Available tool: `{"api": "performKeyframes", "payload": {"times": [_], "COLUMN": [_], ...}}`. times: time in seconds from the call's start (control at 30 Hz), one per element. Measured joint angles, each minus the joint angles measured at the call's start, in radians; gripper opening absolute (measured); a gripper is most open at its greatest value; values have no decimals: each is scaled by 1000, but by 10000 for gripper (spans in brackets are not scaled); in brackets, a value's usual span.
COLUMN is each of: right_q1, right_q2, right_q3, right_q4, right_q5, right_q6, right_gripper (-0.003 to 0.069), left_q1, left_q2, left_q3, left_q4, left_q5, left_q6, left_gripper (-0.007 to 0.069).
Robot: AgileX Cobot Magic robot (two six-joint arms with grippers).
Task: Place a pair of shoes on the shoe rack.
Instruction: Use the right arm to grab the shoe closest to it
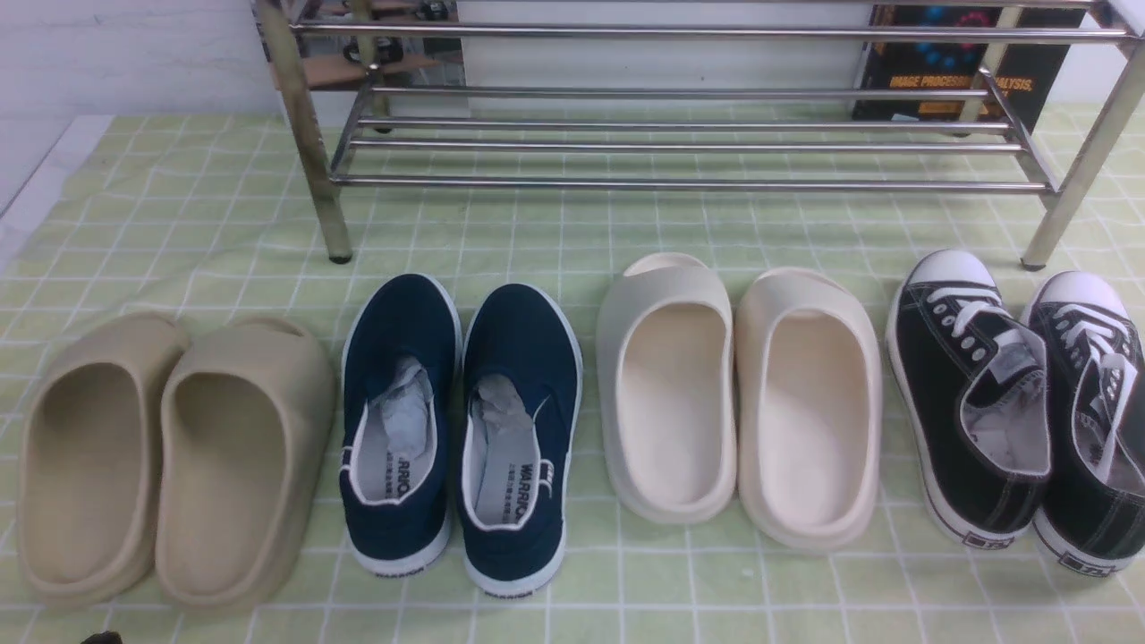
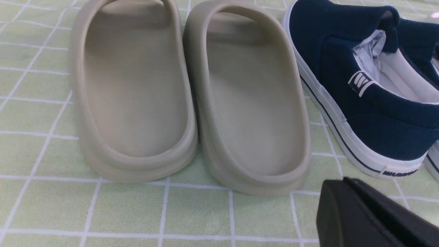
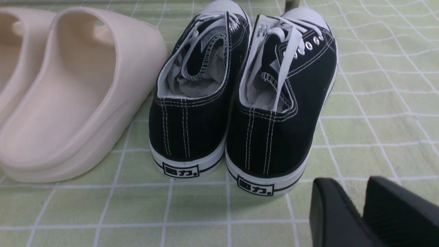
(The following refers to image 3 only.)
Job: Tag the cream slipper left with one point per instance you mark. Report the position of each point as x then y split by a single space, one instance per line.
23 37

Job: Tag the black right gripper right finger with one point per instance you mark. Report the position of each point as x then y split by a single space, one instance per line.
399 217

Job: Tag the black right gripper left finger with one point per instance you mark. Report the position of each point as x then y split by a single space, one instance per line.
334 220

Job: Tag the green checkered cloth mat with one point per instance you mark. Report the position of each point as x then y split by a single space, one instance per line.
380 119

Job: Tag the cream slipper right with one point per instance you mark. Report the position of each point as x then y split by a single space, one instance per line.
98 68

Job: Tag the black canvas sneaker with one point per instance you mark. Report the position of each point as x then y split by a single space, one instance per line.
189 114
290 70

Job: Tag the cream slipper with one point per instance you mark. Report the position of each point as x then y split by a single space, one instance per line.
23 37
98 68

